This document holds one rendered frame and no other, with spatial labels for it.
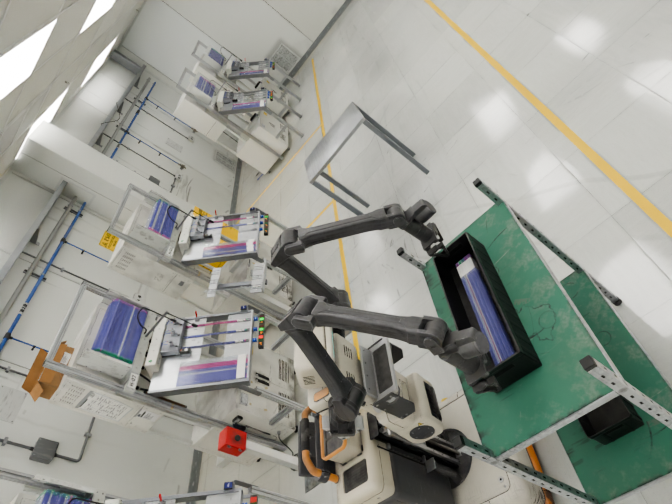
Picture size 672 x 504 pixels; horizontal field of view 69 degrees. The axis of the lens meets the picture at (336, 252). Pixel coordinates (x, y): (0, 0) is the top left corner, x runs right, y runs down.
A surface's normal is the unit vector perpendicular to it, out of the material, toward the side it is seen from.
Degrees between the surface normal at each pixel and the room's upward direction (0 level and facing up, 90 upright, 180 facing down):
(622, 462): 0
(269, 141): 90
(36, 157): 90
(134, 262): 90
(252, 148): 90
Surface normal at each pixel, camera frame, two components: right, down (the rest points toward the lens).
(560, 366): -0.76, -0.47
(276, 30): 0.08, 0.62
